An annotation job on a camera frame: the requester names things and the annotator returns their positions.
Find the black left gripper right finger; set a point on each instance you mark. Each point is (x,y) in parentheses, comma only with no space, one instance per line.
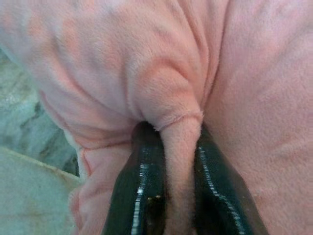
(220,191)

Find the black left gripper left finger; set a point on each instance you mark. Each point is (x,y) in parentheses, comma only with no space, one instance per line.
(139,186)

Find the pink plush pillow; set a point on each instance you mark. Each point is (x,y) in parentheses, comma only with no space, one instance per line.
(156,73)

